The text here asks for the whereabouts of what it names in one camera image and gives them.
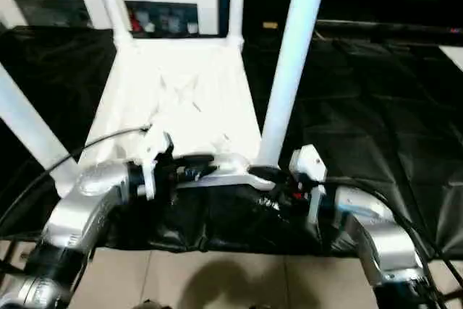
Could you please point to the white plastic table top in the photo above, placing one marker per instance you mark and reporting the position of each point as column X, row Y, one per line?
column 181, row 88

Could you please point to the white plastic table leg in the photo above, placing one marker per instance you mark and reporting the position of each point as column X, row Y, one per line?
column 237, row 1
column 112, row 5
column 32, row 124
column 289, row 63

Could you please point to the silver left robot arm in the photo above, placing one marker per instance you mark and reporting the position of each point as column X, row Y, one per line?
column 87, row 193

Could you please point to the black cloth mat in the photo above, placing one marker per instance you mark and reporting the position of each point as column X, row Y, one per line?
column 361, row 106

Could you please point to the dark round robot part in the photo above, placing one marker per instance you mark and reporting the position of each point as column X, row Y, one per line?
column 152, row 304

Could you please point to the small tan label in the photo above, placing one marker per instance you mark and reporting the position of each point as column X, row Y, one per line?
column 270, row 25

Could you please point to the black metal stand leg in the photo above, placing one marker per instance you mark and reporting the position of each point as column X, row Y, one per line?
column 9, row 262

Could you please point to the black floor stand base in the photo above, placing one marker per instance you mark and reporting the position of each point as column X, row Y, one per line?
column 455, row 295

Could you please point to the white flat board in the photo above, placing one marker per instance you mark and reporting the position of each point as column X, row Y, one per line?
column 454, row 56

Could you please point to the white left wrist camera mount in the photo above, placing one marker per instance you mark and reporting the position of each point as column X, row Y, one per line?
column 152, row 150

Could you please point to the dark metal rail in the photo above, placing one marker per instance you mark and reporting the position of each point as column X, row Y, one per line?
column 390, row 28

